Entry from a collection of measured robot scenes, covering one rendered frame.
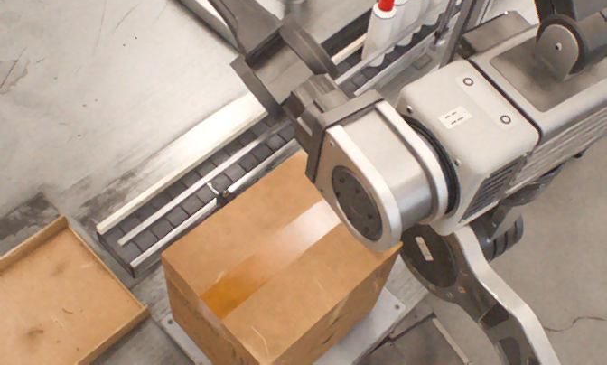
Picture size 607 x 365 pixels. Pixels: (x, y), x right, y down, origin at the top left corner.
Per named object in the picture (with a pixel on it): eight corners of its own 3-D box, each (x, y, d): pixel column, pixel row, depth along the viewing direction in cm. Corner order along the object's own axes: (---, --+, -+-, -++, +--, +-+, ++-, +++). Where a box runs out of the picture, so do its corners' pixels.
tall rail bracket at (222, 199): (212, 209, 144) (210, 165, 131) (236, 231, 142) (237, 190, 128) (200, 218, 143) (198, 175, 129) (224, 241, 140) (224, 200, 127)
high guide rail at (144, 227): (474, -21, 172) (476, -24, 171) (478, -18, 172) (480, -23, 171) (117, 244, 125) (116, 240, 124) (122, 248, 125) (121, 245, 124)
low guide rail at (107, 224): (445, -20, 179) (447, -26, 178) (449, -17, 179) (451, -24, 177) (98, 230, 132) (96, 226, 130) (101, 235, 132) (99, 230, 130)
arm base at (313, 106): (311, 186, 83) (322, 127, 73) (275, 139, 87) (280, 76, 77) (368, 156, 87) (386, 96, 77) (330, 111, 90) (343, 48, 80)
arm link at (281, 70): (286, 113, 81) (322, 84, 80) (240, 56, 85) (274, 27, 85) (310, 138, 89) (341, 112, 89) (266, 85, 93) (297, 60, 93)
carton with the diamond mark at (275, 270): (290, 223, 142) (301, 148, 119) (375, 306, 134) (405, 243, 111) (171, 317, 129) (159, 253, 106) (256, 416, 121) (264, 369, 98)
